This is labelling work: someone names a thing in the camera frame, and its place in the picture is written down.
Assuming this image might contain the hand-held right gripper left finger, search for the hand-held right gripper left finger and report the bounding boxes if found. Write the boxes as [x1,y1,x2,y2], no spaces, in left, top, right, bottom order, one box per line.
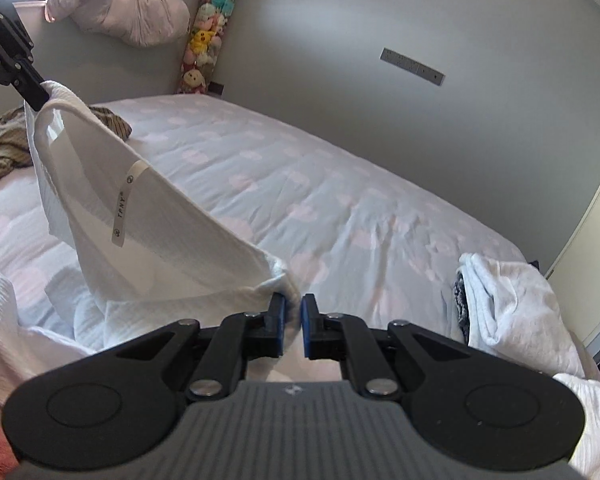
[97,293,287,402]

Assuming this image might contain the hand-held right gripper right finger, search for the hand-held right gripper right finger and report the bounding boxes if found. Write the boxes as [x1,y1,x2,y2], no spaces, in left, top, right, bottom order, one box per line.
[301,293,481,401]

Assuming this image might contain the white textured garment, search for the white textured garment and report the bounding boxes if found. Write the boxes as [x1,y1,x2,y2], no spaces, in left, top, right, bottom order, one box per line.
[0,80,302,403]

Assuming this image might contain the folded white clothes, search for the folded white clothes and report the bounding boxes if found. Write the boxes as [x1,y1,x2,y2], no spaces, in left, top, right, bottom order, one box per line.
[459,252,587,378]

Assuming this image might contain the brown striped cloth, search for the brown striped cloth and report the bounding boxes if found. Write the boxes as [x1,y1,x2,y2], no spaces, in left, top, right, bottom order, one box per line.
[0,105,133,195]

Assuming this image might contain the bed with pale dotted sheet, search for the bed with pale dotted sheet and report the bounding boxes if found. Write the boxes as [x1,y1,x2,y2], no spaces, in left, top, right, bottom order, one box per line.
[0,93,600,406]

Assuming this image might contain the dark patterned cloth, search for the dark patterned cloth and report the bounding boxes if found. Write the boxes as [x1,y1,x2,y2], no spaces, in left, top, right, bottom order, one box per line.
[452,269,475,347]

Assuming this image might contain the hanging plush toy organizer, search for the hanging plush toy organizer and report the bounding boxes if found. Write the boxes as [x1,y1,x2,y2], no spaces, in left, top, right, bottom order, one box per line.
[180,0,244,96]

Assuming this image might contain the cream wardrobe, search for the cream wardrobe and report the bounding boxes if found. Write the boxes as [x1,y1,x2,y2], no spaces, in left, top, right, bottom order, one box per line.
[544,142,600,363]

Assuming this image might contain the white crinkled cloth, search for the white crinkled cloth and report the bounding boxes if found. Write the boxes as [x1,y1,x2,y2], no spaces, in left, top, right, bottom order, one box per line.
[552,372,600,480]

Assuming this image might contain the grey wall socket strip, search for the grey wall socket strip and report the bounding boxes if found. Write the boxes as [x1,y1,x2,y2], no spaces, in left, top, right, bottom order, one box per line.
[381,48,446,87]

